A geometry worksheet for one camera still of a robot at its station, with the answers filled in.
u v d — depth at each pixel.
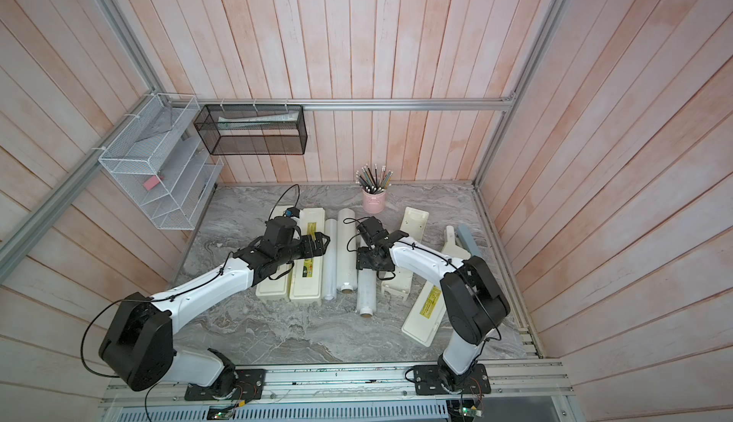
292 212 0.77
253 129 1.06
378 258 0.65
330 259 0.93
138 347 0.42
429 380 0.73
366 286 0.86
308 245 0.75
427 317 0.82
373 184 1.07
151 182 0.82
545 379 0.77
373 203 1.07
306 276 0.84
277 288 0.83
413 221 1.07
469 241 0.98
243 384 0.73
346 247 0.98
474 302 0.46
